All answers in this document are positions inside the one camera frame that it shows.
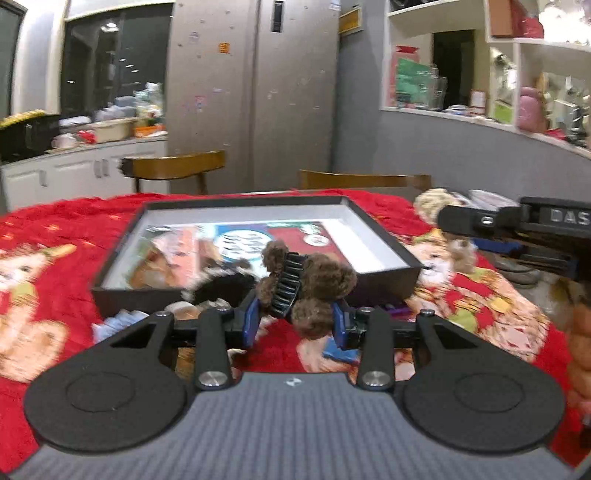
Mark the green poster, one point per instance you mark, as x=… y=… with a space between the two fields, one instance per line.
x=412 y=81

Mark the person's right hand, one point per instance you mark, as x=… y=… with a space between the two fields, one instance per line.
x=581 y=360

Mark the black shallow box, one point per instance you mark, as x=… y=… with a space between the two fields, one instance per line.
x=383 y=286

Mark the white wall shelf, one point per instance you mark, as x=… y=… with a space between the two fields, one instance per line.
x=521 y=50

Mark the yellow wall sign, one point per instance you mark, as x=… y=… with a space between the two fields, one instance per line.
x=351 y=22

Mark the colourful printed picture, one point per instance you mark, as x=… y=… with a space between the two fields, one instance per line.
x=184 y=258

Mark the black microwave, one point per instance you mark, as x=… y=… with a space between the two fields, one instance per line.
x=27 y=136

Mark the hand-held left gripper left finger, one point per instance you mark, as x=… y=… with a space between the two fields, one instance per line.
x=249 y=319

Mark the glass door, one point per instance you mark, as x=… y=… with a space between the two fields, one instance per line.
x=8 y=55

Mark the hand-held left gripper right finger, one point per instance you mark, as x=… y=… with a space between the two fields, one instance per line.
x=338 y=325

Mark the dark window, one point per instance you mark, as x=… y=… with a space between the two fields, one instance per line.
x=115 y=60

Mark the pink bag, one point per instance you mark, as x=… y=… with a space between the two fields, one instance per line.
x=531 y=110

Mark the blue white cloth accessory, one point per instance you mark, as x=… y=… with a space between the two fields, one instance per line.
x=120 y=324

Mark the brown fuzzy hair claw clip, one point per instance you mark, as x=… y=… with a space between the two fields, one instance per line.
x=323 y=277

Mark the silver refrigerator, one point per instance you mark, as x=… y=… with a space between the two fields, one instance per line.
x=254 y=92

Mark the brown box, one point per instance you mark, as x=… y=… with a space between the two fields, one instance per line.
x=501 y=18

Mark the white kitchen cabinet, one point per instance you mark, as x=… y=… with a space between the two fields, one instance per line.
x=69 y=170

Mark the cream fuzzy hair accessory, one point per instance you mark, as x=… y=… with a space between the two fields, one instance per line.
x=434 y=201

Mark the wooden chair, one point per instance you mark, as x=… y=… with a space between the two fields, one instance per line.
x=175 y=164
x=364 y=180

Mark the black fuzzy hair accessory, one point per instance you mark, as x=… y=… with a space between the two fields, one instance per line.
x=221 y=287

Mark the beige plastic basin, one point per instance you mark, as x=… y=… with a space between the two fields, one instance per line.
x=111 y=130

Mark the red printed blanket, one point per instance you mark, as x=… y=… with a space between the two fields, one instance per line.
x=46 y=230

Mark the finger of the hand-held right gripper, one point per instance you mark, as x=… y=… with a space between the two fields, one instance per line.
x=531 y=254
x=480 y=222

